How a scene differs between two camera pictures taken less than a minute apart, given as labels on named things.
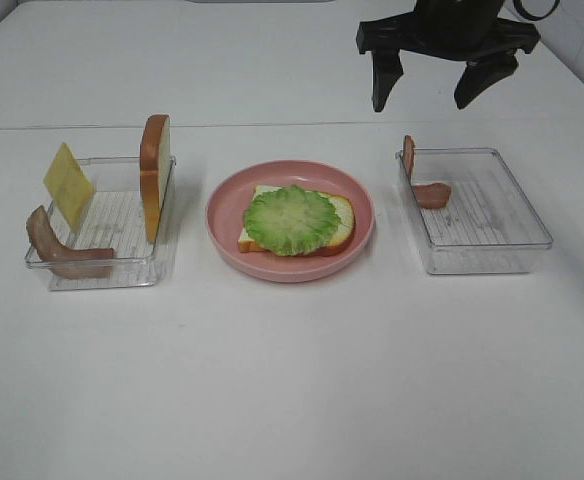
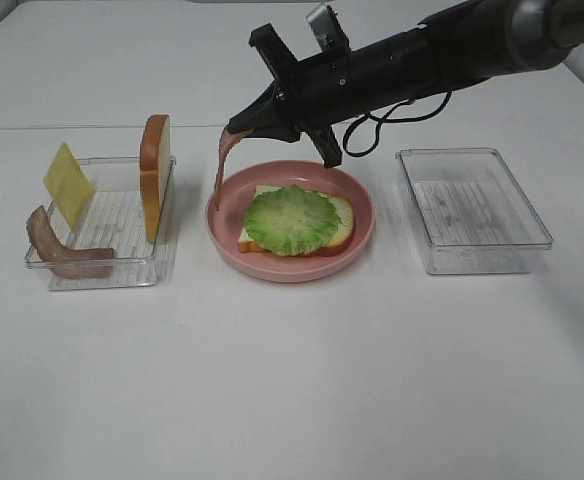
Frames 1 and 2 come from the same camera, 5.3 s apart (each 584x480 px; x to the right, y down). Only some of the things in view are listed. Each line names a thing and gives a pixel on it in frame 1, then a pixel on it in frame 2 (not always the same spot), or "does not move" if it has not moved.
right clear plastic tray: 489,225 does not move
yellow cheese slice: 70,185 does not move
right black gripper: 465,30 -> 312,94
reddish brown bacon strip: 430,196 -> 227,140
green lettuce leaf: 292,221 does not move
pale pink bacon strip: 82,263 does not move
